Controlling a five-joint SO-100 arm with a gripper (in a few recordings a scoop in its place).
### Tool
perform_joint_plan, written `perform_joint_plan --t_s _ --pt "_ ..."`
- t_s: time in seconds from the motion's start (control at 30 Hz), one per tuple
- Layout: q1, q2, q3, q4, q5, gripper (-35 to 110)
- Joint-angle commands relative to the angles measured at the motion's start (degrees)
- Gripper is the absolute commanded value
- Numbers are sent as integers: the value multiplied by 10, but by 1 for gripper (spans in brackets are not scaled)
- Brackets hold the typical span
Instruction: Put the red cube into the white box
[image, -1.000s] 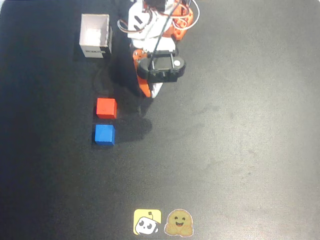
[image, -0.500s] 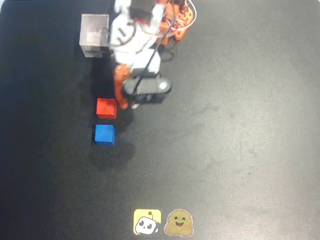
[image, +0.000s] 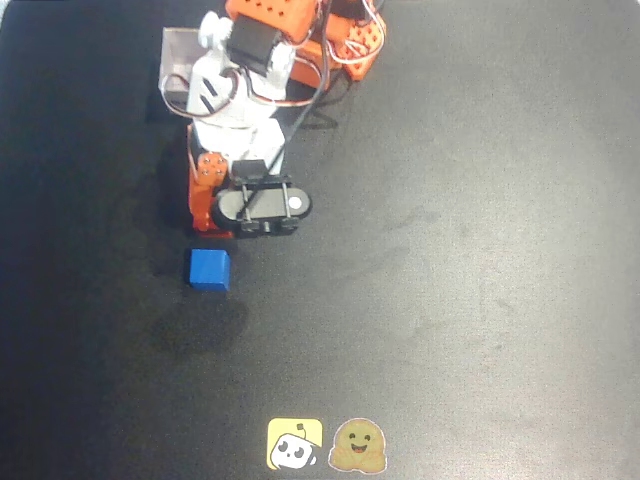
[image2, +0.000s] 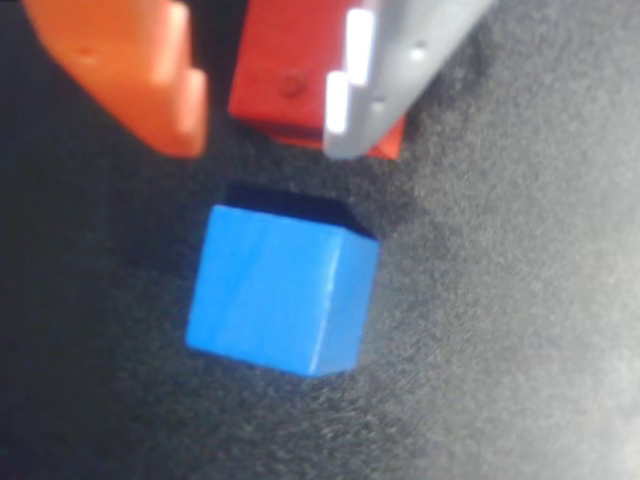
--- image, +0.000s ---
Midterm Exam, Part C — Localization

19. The blue cube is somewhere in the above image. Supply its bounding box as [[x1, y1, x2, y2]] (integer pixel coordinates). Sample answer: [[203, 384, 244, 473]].
[[188, 247, 233, 293]]

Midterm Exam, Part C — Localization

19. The white cardboard box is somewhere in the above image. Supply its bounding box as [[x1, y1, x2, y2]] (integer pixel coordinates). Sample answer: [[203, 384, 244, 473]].
[[158, 26, 207, 120]]

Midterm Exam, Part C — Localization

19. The yellow robot sticker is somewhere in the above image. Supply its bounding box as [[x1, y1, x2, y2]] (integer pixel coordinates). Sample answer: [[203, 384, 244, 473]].
[[266, 417, 325, 472]]

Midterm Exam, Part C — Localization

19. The black table mat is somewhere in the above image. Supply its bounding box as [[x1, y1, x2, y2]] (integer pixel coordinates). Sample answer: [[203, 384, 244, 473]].
[[0, 0, 640, 480]]

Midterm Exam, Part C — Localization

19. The hugging face emoji sticker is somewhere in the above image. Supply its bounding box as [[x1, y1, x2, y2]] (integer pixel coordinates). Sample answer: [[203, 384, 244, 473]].
[[326, 417, 389, 474]]

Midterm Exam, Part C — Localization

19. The black gripper-mounted camera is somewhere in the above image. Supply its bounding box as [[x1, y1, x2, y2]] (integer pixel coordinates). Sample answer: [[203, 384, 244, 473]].
[[213, 159, 313, 240]]

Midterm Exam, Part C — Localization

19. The black camera cable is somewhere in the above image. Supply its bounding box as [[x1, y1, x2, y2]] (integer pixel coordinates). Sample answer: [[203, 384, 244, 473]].
[[238, 29, 341, 221]]

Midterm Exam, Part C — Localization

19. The white servo cable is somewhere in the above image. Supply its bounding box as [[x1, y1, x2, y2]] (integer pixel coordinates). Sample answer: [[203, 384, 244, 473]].
[[319, 0, 389, 66]]

